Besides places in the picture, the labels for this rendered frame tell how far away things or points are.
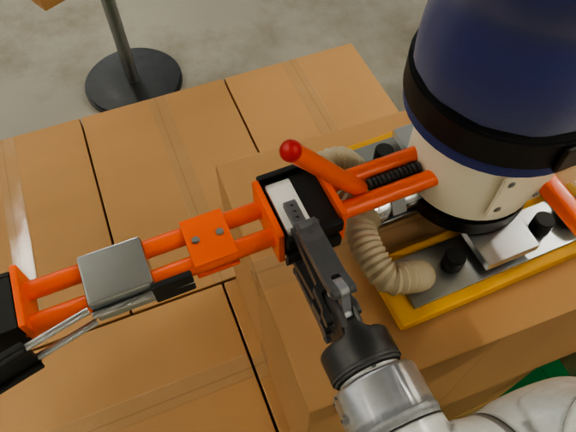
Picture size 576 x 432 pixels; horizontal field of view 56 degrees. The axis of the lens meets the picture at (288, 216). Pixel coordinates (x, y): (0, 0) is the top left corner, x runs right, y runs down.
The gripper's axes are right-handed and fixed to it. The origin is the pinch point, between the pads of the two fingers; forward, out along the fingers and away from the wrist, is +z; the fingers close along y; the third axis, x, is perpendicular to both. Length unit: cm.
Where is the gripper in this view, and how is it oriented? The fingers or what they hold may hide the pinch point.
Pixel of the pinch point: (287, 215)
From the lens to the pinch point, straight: 62.9
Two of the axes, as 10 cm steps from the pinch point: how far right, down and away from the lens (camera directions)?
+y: 0.0, 5.4, 8.4
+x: 9.2, -3.3, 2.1
